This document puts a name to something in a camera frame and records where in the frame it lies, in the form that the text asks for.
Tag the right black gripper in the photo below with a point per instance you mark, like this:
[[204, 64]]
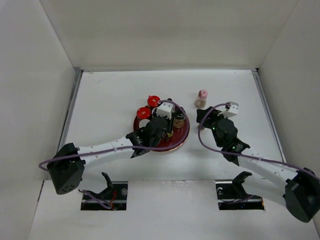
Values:
[[212, 114]]

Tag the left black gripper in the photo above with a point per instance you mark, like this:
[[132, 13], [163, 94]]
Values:
[[169, 125]]

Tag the red-lid chili sauce jar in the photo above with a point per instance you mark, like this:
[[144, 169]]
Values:
[[143, 113]]

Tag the pink-cap spice shaker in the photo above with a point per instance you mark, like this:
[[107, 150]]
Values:
[[201, 99]]

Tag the small dark-cap brown spice jar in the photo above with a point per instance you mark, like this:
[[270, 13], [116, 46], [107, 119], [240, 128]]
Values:
[[201, 127]]

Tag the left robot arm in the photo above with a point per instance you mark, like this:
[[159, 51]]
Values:
[[71, 170]]

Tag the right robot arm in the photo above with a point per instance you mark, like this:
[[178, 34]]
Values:
[[295, 188]]

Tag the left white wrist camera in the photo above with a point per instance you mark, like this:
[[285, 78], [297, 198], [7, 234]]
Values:
[[165, 110]]

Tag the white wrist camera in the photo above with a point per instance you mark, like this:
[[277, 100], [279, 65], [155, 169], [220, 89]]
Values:
[[165, 110], [231, 110]]

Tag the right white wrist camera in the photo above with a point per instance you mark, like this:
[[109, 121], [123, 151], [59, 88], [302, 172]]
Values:
[[231, 110]]

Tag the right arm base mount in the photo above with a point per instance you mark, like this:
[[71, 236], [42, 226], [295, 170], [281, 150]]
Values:
[[231, 195]]

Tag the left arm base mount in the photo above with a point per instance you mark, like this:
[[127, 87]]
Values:
[[112, 198]]

